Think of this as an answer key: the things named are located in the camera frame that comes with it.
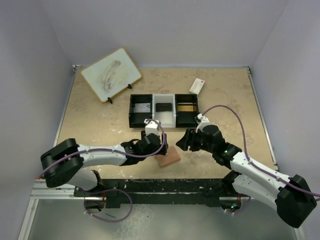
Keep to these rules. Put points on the black card in white bin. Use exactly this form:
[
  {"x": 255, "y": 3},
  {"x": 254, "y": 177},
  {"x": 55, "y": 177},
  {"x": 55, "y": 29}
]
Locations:
[{"x": 163, "y": 107}]

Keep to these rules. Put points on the black right plastic bin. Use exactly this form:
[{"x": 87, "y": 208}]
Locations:
[{"x": 186, "y": 119}]

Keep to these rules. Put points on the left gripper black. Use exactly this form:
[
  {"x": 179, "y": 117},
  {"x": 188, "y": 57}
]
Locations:
[{"x": 163, "y": 150}]

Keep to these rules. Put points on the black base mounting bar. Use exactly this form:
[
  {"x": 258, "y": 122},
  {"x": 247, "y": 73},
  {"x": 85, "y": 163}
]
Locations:
[{"x": 193, "y": 191}]

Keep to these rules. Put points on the black plastic bin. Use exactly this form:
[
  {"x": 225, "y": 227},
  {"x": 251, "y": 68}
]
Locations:
[
  {"x": 186, "y": 119},
  {"x": 136, "y": 120}
]

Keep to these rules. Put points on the whiteboard with yellow frame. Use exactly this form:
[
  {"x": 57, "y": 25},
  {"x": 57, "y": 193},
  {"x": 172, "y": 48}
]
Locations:
[{"x": 111, "y": 74}]

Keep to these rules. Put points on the gold card with stripe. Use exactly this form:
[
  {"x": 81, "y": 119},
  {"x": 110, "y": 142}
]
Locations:
[{"x": 185, "y": 108}]

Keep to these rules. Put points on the black left plastic bin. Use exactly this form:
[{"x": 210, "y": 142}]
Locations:
[{"x": 136, "y": 120}]

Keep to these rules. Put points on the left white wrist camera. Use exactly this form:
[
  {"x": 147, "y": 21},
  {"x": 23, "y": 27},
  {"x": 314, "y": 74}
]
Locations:
[{"x": 151, "y": 127}]

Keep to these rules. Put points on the white red paper box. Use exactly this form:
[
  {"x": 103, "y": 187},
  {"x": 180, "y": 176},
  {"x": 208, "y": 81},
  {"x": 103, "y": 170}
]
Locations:
[{"x": 197, "y": 86}]

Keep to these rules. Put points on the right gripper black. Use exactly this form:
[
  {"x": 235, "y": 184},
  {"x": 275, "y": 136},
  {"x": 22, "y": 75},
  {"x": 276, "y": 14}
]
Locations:
[{"x": 188, "y": 139}]

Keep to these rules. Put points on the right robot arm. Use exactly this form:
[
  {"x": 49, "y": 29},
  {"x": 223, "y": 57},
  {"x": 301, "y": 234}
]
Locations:
[{"x": 289, "y": 196}]

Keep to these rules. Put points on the pink leather card holder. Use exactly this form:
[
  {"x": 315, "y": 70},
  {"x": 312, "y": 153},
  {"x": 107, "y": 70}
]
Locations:
[{"x": 171, "y": 157}]

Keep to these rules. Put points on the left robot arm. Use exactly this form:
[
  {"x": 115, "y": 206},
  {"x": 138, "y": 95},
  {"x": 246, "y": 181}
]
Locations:
[{"x": 68, "y": 162}]

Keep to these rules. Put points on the white plastic bin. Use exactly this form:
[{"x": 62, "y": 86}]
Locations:
[{"x": 167, "y": 118}]

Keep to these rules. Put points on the silver card in left bin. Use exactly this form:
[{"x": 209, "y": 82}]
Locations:
[{"x": 142, "y": 108}]

